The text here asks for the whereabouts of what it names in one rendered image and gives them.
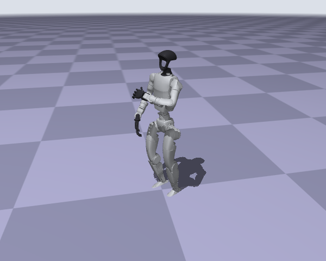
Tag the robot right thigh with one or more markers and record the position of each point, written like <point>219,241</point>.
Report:
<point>152,142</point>

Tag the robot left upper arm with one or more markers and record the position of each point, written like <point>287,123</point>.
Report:
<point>176,87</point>

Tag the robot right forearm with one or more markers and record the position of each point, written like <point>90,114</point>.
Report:
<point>141,108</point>

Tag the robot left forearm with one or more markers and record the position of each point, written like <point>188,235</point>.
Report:
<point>160,102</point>

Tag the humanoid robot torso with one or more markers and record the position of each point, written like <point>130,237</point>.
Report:
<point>162,89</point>

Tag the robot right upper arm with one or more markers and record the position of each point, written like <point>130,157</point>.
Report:
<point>150,85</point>

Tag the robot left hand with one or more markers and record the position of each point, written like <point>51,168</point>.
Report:
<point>139,94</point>

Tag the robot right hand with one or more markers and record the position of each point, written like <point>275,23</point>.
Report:
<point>137,119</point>

